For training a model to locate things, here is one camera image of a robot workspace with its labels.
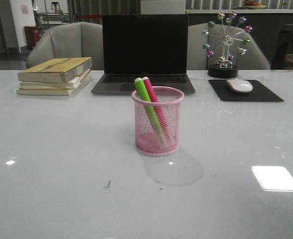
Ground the pink marker pen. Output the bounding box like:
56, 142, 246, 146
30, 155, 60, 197
142, 77, 169, 137

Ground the green marker pen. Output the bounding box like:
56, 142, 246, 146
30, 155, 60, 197
134, 77, 167, 144

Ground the pink mesh pen holder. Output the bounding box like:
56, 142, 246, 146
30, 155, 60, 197
132, 86, 184, 155

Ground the dark grey laptop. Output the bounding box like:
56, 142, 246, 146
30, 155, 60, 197
91, 14, 195, 95

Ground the middle white book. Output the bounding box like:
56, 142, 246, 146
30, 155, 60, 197
20, 69, 91, 90

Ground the ferris wheel desk ornament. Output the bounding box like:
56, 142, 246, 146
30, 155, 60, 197
202, 11, 253, 79

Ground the right grey armchair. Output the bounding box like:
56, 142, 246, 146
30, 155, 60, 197
187, 23, 271, 70

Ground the grey armchair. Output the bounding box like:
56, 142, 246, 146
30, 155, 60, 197
26, 22, 104, 70
187, 23, 271, 70

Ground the white computer mouse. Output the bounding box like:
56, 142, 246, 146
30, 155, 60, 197
226, 79, 253, 93

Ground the left grey armchair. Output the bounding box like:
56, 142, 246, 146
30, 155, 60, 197
26, 22, 104, 70

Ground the top yellow book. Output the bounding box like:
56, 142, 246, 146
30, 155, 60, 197
18, 57, 92, 83

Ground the black mouse pad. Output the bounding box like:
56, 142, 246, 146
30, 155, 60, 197
209, 79, 284, 102

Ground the bottom pale book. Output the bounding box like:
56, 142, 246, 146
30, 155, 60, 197
15, 77, 88, 96

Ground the red trash bin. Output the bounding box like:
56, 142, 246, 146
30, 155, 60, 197
24, 26, 40, 50

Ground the fruit bowl on counter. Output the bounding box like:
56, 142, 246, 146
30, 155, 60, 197
243, 0, 267, 9

